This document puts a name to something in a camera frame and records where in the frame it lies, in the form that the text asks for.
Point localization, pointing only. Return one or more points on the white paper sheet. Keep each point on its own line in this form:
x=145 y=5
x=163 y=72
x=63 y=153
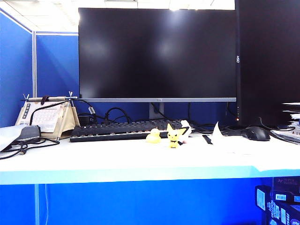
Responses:
x=219 y=133

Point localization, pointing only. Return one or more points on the large black widescreen monitor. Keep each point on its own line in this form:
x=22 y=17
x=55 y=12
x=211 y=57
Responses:
x=157 y=54

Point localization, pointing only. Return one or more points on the pink white doll figure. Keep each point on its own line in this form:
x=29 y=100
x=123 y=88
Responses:
x=186 y=125

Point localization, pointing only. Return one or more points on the black flat strip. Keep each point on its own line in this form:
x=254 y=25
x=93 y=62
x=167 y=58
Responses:
x=207 y=139

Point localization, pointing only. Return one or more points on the dark printed carton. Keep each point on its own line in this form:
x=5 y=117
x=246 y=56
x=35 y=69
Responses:
x=287 y=187

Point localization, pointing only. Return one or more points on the black computer mouse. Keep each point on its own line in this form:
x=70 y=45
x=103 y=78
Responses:
x=255 y=133

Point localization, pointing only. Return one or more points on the stack of papers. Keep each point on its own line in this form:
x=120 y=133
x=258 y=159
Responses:
x=291 y=117

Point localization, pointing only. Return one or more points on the black mechanical keyboard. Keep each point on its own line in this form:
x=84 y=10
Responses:
x=105 y=131

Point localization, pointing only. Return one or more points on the dark box with white label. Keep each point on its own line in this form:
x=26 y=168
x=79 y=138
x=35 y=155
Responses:
x=261 y=198

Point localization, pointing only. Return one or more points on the black vertical monitor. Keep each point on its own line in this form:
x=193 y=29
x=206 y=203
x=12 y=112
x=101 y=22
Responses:
x=269 y=58

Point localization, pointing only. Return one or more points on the yellow rubber duck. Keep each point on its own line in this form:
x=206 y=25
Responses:
x=153 y=137

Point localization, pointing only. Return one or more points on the yellow Pichu figure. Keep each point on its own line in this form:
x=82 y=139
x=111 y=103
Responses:
x=173 y=138

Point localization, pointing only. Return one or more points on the black power adapter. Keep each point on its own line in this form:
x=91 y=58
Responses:
x=85 y=119

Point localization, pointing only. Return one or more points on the desk calendar with beige stand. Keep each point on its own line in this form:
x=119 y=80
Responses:
x=47 y=114

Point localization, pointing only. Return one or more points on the silver partition post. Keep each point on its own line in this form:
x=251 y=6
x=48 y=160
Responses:
x=34 y=65

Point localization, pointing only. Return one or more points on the grey monitor stand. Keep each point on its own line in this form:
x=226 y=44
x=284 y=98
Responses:
x=154 y=111

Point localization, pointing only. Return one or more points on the dark blue printed box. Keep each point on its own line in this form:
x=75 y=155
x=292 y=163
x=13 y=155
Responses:
x=283 y=214

